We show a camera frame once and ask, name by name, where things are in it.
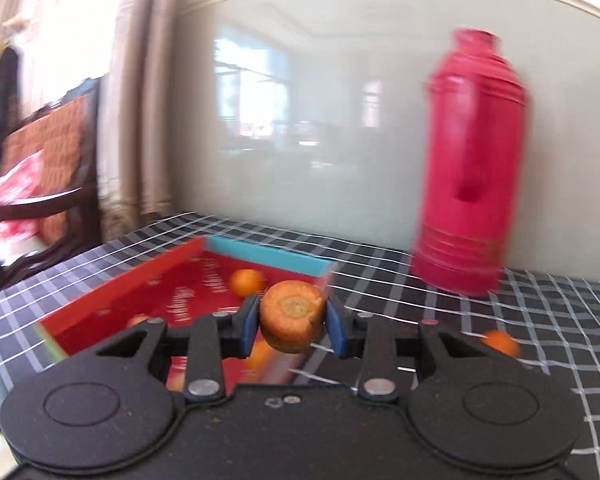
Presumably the small orange mandarin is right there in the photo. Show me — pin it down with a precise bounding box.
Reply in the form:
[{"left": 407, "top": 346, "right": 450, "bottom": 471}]
[{"left": 228, "top": 269, "right": 266, "bottom": 298}]

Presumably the carrot chunk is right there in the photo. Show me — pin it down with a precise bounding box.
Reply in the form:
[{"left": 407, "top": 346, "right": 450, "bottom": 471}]
[{"left": 259, "top": 280, "right": 326, "bottom": 354}]

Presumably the orange fruit front left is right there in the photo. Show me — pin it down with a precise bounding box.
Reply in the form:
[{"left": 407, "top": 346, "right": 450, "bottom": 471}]
[{"left": 245, "top": 339, "right": 276, "bottom": 375}]

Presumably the colourful cardboard box tray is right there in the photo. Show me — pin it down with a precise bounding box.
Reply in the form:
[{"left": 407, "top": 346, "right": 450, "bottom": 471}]
[{"left": 34, "top": 234, "right": 338, "bottom": 396}]

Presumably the red thermos flask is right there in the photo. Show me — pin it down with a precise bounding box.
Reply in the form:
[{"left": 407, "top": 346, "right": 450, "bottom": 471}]
[{"left": 412, "top": 28, "right": 528, "bottom": 297}]

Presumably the beige lace curtain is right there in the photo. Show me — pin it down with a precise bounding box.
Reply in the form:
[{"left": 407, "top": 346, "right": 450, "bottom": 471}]
[{"left": 97, "top": 0, "right": 178, "bottom": 242}]

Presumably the black white checked tablecloth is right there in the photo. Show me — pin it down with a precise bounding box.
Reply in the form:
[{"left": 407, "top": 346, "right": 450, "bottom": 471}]
[{"left": 0, "top": 210, "right": 600, "bottom": 480}]

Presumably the pink plastic bag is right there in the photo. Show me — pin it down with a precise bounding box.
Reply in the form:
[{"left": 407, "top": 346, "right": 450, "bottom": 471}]
[{"left": 0, "top": 150, "right": 44, "bottom": 243}]

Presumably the dark wooden armchair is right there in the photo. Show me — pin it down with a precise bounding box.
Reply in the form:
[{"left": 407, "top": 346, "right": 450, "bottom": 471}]
[{"left": 0, "top": 78, "right": 102, "bottom": 290}]

